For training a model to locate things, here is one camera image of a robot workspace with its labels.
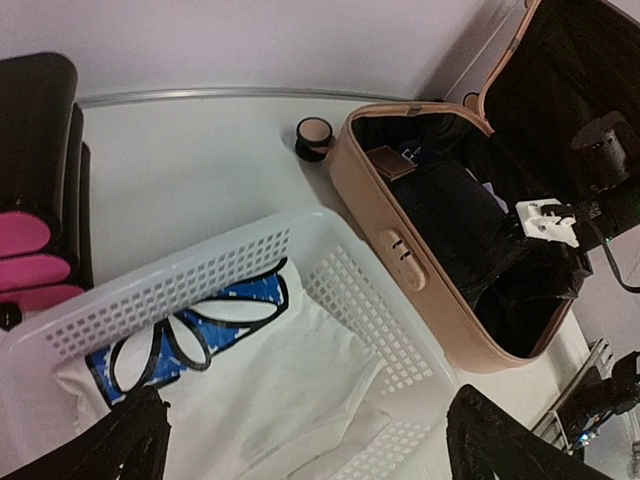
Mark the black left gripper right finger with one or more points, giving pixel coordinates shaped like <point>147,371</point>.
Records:
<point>485,442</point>

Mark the black folded garment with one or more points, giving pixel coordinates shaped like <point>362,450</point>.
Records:
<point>462,224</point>

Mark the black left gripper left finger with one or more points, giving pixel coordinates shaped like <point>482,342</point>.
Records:
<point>131,442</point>

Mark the black pink drawer organizer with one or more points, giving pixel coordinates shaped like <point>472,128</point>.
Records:
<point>46,256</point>

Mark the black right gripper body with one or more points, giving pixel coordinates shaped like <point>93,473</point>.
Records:
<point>605,157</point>

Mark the white perforated plastic basket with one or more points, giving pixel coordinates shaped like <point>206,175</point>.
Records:
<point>399,435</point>

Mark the white t-shirt blue print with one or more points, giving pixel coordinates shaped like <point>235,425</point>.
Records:
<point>261,379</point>

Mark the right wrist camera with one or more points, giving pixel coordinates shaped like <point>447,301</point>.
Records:
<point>549,220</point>

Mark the brown wallet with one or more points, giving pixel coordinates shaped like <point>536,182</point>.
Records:
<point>390,164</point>

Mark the pink hard-shell suitcase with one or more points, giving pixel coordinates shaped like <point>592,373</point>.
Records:
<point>569,63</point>

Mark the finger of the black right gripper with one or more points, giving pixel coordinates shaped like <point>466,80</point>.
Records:
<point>543,270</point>

